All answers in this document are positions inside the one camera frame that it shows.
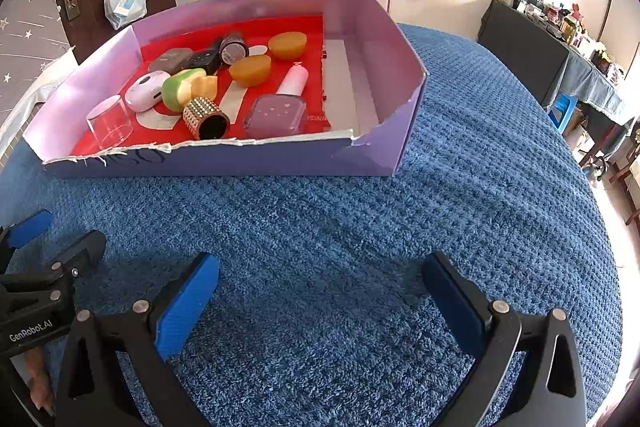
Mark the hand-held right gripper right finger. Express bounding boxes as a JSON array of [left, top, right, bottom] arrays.
[[422, 252, 588, 427]]

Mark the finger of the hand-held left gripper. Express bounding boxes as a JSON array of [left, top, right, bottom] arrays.
[[0, 230, 107, 303], [0, 209, 53, 253]]

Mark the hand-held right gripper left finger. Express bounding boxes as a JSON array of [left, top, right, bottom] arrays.
[[55, 252, 222, 427]]

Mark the clear plastic cup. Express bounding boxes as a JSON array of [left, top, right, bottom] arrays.
[[86, 95, 134, 151]]

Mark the white pink round device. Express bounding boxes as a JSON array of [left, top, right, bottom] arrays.
[[124, 71, 172, 112]]

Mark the purple cardboard box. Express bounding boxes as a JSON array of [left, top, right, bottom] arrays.
[[22, 0, 429, 179]]

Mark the gold studded cylinder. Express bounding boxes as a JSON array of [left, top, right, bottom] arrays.
[[182, 96, 231, 140]]

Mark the green and yellow toy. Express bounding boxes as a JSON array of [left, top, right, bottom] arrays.
[[161, 68, 219, 112]]

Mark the pink nail polish bottle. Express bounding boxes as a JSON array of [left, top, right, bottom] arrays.
[[243, 64, 308, 139]]

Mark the brown eyeshadow case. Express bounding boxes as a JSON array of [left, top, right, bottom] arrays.
[[148, 48, 194, 75]]

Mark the black nail polish bottle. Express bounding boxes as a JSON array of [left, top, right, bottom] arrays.
[[181, 38, 224, 76]]

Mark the orange half-sphere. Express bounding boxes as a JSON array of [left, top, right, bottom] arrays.
[[268, 32, 308, 60], [229, 55, 272, 88]]

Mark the glitter jar with brown lid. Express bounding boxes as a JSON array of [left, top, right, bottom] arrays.
[[220, 32, 250, 66]]

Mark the person's left hand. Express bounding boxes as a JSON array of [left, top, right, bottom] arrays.
[[25, 349, 57, 415]]

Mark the blue knitted blanket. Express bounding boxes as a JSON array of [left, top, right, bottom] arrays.
[[0, 23, 626, 427]]

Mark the white plastic sheet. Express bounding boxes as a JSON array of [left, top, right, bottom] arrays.
[[0, 49, 81, 148]]

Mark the white cushioned chair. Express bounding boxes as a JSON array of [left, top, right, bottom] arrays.
[[607, 152, 640, 228]]

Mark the blue stool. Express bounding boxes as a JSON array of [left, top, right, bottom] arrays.
[[547, 93, 576, 135]]

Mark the red paper liner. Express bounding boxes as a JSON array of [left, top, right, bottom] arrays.
[[70, 14, 326, 156]]

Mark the table with dark cloth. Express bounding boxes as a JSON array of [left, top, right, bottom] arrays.
[[477, 0, 636, 168]]

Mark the row of cosmetic bottles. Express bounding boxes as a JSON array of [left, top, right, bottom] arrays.
[[492, 0, 626, 82]]

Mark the white wardrobe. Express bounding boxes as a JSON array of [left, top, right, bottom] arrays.
[[597, 0, 636, 58]]

